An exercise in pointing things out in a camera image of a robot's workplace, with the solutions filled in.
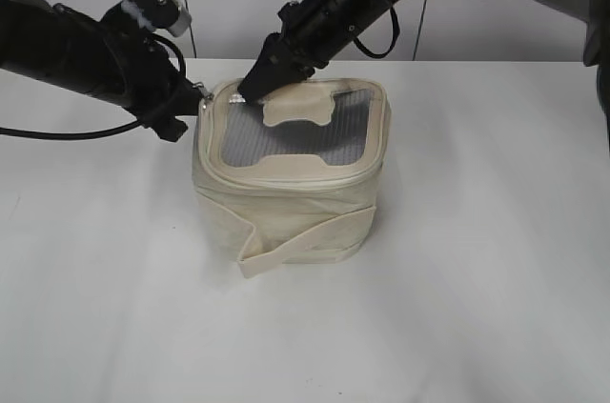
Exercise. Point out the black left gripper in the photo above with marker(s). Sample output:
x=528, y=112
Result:
x=160, y=92

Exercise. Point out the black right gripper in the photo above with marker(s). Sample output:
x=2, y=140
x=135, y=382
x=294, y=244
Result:
x=314, y=32

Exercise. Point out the silver zipper pull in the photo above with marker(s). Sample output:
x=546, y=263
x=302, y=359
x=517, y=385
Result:
x=206, y=97

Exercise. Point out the cream bag with clear lid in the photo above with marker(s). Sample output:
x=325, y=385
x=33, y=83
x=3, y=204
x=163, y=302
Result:
x=294, y=178

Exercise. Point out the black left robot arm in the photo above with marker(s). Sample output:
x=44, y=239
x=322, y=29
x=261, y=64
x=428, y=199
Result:
x=127, y=58

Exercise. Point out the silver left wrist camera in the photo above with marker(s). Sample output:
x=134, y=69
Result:
x=169, y=15

